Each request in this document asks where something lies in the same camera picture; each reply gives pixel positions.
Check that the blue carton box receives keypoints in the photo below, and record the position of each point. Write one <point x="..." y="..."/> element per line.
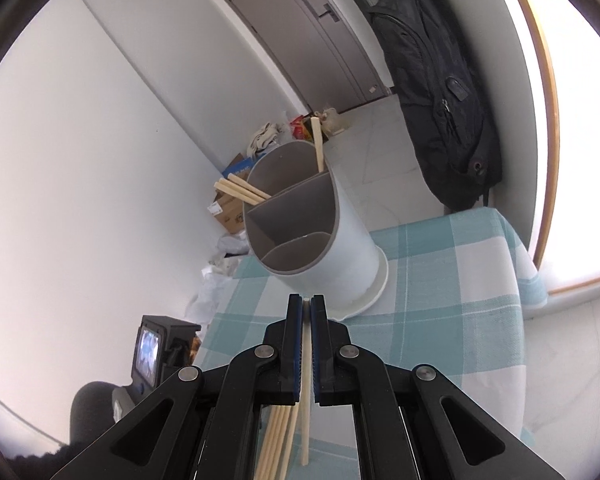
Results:
<point x="237" y="166"/>

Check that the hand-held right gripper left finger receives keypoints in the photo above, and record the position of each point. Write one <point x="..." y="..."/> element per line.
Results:
<point x="292" y="340"/>

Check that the bright wooden framed window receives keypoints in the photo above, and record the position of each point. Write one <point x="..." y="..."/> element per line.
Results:
<point x="580" y="160"/>

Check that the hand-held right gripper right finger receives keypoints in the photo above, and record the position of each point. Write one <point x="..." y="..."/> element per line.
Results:
<point x="320" y="350"/>

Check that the cream cloth tote bag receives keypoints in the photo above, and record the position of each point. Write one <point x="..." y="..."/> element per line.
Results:
<point x="267" y="135"/>

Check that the pile of wooden chopsticks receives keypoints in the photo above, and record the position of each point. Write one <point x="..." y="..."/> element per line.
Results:
<point x="277" y="440"/>

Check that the teal checked tablecloth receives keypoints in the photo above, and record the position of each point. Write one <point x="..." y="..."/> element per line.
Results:
<point x="430" y="310"/>

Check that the red paper bag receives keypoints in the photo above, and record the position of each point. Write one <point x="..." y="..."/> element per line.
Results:
<point x="299" y="127"/>

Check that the black backpack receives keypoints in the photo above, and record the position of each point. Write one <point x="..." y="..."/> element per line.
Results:
<point x="430" y="85"/>

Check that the person's left forearm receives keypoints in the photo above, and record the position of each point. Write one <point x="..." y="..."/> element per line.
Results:
<point x="87" y="420"/>

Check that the white grey utensil holder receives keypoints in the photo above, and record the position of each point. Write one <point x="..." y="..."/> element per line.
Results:
<point x="345" y="260"/>

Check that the pale plastic bag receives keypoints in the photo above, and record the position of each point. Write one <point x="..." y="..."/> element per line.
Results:
<point x="335" y="122"/>

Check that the clear crumpled plastic bag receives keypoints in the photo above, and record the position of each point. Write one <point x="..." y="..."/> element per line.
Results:
<point x="212" y="285"/>

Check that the grey white parcel bag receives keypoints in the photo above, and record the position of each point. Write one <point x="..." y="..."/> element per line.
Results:
<point x="230" y="247"/>

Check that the grey door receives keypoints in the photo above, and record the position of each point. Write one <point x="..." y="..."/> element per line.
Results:
<point x="300" y="35"/>

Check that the brown cardboard box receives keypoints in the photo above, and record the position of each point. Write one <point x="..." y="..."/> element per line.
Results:
<point x="227" y="217"/>

